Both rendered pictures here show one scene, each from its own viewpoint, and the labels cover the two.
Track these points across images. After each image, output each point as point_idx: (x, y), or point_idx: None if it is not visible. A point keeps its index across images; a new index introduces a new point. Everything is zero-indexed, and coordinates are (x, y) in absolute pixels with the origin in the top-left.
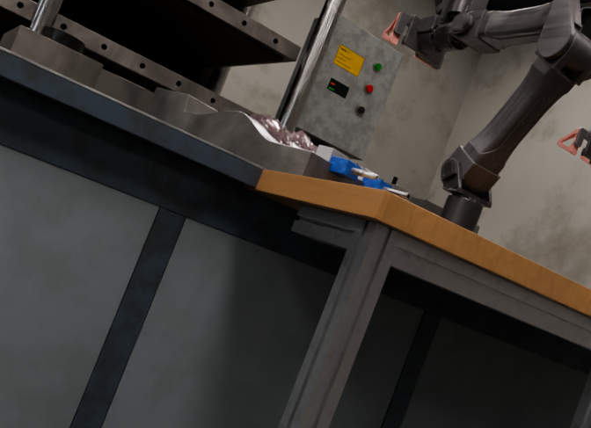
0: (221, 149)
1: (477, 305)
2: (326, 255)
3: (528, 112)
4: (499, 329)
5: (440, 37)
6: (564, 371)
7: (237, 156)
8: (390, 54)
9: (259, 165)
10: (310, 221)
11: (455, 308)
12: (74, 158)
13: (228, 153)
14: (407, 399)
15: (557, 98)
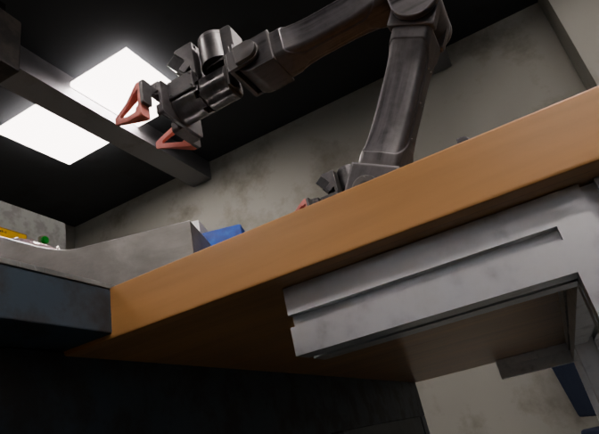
0: (5, 262)
1: (353, 396)
2: (229, 421)
3: (422, 88)
4: (373, 412)
5: (211, 87)
6: (409, 425)
7: (49, 272)
8: (52, 225)
9: (101, 282)
10: (342, 305)
11: (345, 411)
12: None
13: (26, 267)
14: None
15: (432, 69)
